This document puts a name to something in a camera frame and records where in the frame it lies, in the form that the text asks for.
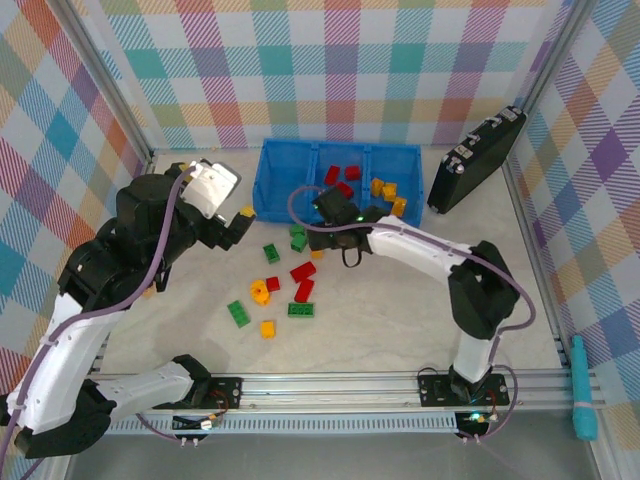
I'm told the blue three-compartment bin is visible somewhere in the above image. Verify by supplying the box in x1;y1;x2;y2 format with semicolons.
253;138;426;230

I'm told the yellow round lego piece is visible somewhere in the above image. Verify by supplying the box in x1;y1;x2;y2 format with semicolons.
249;279;272;306

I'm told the black hard case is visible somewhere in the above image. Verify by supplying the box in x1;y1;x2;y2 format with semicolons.
427;105;529;216

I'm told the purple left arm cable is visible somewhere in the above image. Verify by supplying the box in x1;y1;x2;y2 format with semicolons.
0;165;197;480

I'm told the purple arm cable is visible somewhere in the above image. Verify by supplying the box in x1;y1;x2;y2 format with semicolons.
287;184;536;444
0;165;197;480

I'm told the aluminium frame post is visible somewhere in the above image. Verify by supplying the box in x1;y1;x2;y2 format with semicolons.
58;0;156;161
512;0;600;114

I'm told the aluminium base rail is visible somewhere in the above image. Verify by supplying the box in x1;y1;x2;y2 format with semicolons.
89;368;607;417

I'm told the aluminium side rail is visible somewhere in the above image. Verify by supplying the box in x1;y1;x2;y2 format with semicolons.
499;149;576;374

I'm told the small black electronics bracket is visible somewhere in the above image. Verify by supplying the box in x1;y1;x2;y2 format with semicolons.
453;409;496;440
171;412;225;435

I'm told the grey slotted cable duct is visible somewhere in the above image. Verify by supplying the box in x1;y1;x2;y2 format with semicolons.
107;412;459;435

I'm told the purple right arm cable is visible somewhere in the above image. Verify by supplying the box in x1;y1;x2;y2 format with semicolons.
287;184;536;444

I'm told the teal cylindrical handle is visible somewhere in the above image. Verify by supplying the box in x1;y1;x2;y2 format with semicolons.
569;334;599;442

